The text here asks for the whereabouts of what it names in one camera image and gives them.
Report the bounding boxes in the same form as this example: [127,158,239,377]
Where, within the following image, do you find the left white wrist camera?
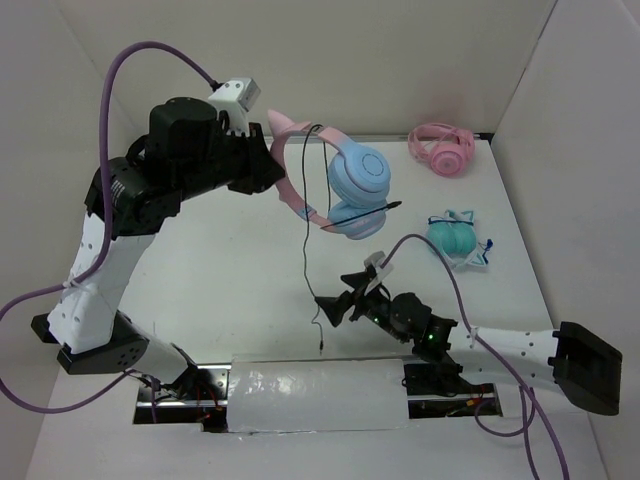
[207,77,261,136]

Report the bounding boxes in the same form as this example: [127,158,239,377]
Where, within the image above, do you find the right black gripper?
[315,269,409,343]

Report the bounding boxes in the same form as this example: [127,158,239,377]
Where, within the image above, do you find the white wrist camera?
[364,251,393,295]
[207,77,261,136]

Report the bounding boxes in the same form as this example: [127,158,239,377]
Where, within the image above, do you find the white taped cover sheet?
[227,359,409,433]

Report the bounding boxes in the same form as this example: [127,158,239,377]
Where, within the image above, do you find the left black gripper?
[174,119,286,202]

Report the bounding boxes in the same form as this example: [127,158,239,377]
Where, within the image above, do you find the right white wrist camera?
[364,251,393,295]

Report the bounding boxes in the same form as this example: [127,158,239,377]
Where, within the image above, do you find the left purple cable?
[0,41,221,414]

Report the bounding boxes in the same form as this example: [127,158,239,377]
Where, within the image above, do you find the black headphone audio cable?
[299,124,403,351]

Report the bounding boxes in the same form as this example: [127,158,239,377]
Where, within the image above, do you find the pink blue cat-ear headphones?
[268,110,394,240]

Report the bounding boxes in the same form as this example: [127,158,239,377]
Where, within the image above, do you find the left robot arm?
[31,97,284,399]

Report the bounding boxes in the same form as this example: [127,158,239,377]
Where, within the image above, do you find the teal headphones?
[426,209,493,269]

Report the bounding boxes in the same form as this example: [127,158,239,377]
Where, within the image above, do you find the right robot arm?
[315,270,623,416]

